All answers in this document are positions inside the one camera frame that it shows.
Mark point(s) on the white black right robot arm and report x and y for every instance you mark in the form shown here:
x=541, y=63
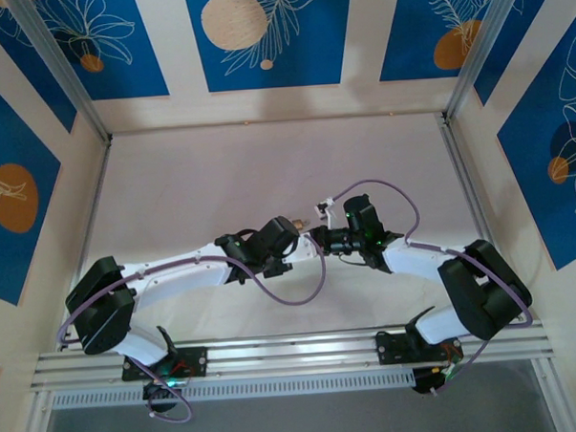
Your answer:
x=414, y=265

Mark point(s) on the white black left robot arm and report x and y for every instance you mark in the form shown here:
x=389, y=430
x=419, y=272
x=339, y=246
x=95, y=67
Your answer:
x=185, y=273

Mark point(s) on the aluminium table side rail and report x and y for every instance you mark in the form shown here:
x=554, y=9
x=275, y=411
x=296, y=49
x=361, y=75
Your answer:
x=462, y=170
x=93, y=210

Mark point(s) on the aluminium mounting rail beam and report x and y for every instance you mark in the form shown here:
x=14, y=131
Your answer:
x=299, y=354

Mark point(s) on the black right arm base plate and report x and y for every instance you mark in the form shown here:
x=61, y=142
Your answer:
x=389, y=348

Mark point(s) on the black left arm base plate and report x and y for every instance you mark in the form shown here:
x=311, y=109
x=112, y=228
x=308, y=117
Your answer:
x=196, y=361

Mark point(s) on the aluminium frame post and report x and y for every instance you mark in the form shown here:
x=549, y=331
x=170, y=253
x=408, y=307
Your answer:
x=479, y=50
x=60, y=68

